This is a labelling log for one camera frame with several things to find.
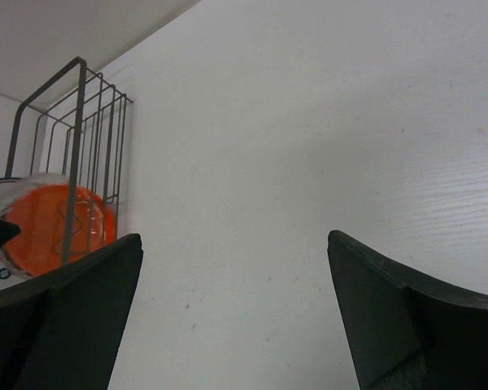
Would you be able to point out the white plate red characters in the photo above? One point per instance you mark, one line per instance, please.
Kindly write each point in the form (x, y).
(0, 268)

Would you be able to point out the grey wire dish rack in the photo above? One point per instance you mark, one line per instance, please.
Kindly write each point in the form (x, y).
(75, 125)

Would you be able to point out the orange plate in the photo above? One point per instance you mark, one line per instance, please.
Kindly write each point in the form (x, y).
(41, 216)

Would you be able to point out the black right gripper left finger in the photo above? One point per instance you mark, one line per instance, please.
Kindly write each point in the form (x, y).
(62, 330)

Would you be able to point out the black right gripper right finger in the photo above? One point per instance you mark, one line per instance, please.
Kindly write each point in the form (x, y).
(406, 329)

